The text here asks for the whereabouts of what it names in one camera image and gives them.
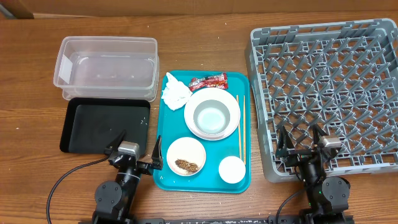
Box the grey bowl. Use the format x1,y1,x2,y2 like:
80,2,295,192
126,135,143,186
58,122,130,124
193,100,231,135

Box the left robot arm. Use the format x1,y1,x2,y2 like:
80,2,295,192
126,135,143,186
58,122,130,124
91,131,163,223

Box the large white plate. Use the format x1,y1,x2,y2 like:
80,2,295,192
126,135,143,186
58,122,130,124
184,88,239,141

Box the red snack wrapper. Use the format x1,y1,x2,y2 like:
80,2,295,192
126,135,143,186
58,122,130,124
188,73,228,91

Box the clear plastic bin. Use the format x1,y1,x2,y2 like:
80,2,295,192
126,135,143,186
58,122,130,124
53,36,160,102

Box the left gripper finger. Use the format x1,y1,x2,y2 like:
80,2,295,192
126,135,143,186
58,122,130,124
151,135,163,170
104,129,126,155

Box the grey dishwasher rack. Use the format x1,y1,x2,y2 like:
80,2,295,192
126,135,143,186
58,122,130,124
245,19,397,182

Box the black plastic tray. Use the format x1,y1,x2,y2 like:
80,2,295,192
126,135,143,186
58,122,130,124
60,98,150,157

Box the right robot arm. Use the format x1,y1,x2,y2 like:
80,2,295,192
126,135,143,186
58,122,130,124
274,124,354,223

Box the white napkin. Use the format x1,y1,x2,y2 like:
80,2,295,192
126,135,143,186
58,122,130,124
161,72,192,111

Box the left wooden chopstick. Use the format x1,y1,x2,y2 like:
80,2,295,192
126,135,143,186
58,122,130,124
236,95,242,160

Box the brown food scraps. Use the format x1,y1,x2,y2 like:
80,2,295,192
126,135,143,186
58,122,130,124
175,159,200,174

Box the teal serving tray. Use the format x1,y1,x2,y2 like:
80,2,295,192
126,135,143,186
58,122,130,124
153,72,251,194

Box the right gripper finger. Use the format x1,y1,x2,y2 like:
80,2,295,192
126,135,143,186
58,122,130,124
275,126,295,157
312,124,326,146

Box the white paper cup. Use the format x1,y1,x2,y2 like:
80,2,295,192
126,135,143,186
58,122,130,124
218,156,246,184

